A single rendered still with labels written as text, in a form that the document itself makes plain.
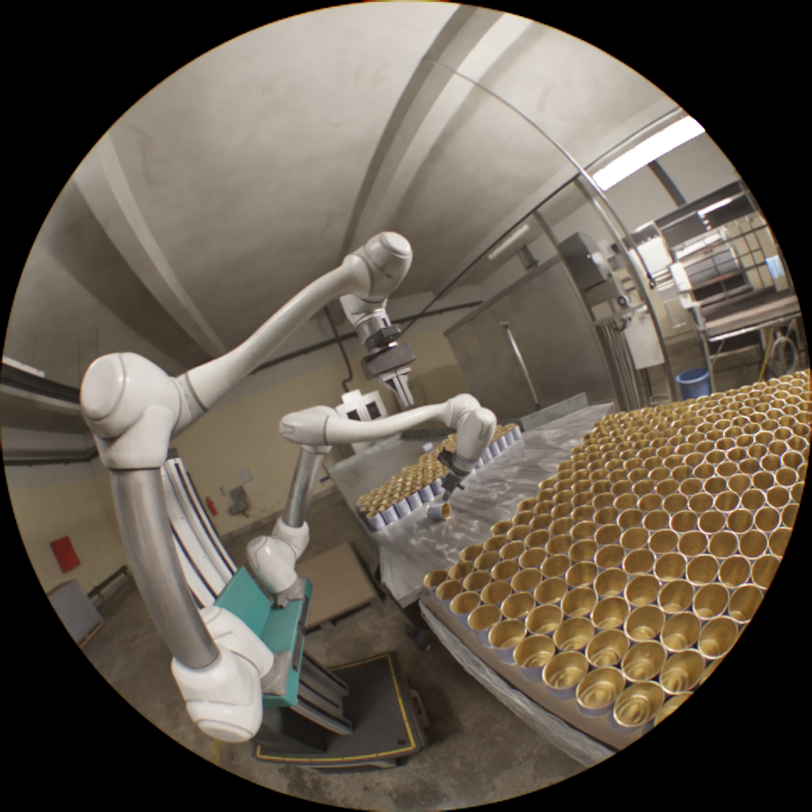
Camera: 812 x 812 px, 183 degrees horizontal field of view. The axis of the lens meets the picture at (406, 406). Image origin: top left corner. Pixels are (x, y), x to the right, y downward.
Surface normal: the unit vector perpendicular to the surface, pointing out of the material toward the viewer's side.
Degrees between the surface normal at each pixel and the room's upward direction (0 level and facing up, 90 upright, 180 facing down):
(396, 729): 0
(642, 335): 90
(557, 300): 90
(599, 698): 2
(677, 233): 90
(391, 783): 0
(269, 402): 90
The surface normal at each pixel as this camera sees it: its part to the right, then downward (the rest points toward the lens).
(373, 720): -0.39, -0.92
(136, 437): 0.92, 0.21
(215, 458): 0.38, -0.13
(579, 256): -0.84, 0.37
